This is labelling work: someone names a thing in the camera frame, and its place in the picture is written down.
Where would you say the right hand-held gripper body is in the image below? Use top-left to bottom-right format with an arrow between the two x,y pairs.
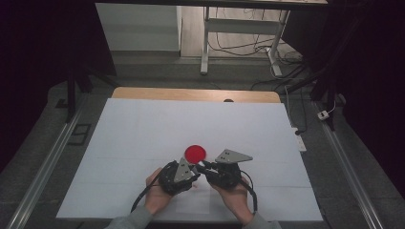
204,148 -> 254,190

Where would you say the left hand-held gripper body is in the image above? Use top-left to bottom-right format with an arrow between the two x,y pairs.
158,156 -> 201,197

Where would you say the round red ink pad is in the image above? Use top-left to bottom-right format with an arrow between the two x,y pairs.
184,144 -> 207,165

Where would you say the white paper sheet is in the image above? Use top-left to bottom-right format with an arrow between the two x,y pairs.
173,179 -> 212,215

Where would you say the person's right hand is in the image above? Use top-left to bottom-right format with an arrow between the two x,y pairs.
210,177 -> 255,223

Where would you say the person's left hand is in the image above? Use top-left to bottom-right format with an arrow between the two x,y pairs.
143,167 -> 175,216

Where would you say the wooden table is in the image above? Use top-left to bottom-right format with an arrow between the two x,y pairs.
111,87 -> 282,104

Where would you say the white power strip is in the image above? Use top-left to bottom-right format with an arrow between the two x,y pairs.
290,127 -> 308,153

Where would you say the black floor plate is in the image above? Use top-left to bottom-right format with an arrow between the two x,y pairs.
67,123 -> 93,147

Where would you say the black metal stand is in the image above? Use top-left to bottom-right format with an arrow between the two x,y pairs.
286,63 -> 340,132
65,63 -> 118,123

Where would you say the white cabinet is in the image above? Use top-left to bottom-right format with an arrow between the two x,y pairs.
95,3 -> 182,52

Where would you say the black curtain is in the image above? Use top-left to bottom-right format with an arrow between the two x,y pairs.
281,0 -> 405,198
0,0 -> 117,173

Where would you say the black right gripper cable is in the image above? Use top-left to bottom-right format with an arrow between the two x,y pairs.
240,170 -> 258,214

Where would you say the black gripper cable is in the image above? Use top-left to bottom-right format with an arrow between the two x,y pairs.
240,170 -> 258,214
130,161 -> 178,214

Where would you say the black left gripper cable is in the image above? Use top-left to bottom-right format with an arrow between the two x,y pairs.
130,161 -> 178,214

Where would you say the tangle of floor cables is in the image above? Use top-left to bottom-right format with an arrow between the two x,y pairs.
208,7 -> 309,92

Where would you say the aluminium floor rail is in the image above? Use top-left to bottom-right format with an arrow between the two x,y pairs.
6,104 -> 87,229
313,101 -> 385,229

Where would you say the white metal desk frame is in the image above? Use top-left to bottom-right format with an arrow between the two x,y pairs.
200,6 -> 291,78

